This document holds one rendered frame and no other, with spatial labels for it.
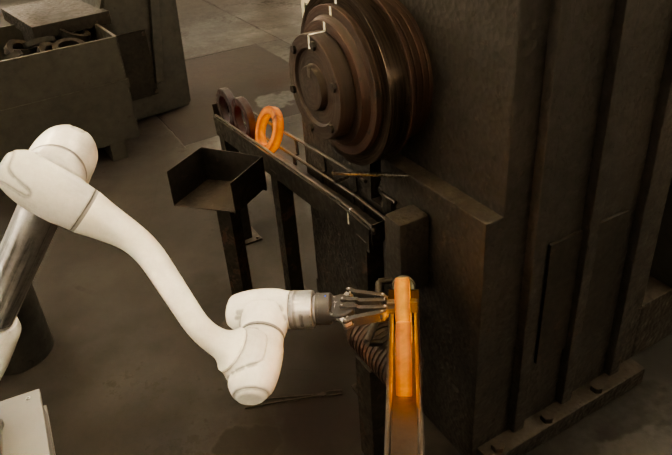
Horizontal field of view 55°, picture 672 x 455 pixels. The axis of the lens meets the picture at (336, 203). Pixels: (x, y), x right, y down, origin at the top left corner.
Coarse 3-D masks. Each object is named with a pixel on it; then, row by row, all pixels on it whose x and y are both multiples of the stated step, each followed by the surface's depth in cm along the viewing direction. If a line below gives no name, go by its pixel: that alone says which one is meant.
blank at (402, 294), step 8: (400, 280) 147; (408, 280) 147; (400, 288) 145; (408, 288) 145; (400, 296) 143; (408, 296) 143; (400, 304) 142; (408, 304) 142; (400, 312) 142; (408, 312) 142; (400, 320) 142; (408, 320) 142
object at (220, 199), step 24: (192, 168) 232; (216, 168) 237; (240, 168) 232; (192, 192) 233; (216, 192) 230; (240, 192) 216; (240, 216) 233; (240, 240) 236; (240, 264) 239; (240, 288) 244
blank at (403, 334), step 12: (396, 324) 135; (408, 324) 135; (396, 336) 131; (408, 336) 131; (396, 348) 130; (408, 348) 130; (396, 360) 129; (408, 360) 129; (396, 372) 129; (408, 372) 129; (396, 384) 130; (408, 384) 129; (408, 396) 134
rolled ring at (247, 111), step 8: (240, 96) 261; (232, 104) 265; (240, 104) 256; (248, 104) 256; (232, 112) 268; (240, 112) 268; (248, 112) 255; (240, 120) 269; (248, 120) 255; (240, 128) 268; (248, 128) 257
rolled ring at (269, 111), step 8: (264, 112) 249; (272, 112) 243; (280, 112) 244; (264, 120) 252; (272, 120) 243; (280, 120) 241; (256, 128) 254; (264, 128) 254; (280, 128) 241; (256, 136) 254; (264, 136) 254; (272, 136) 242; (280, 136) 242; (264, 144) 250; (272, 144) 242
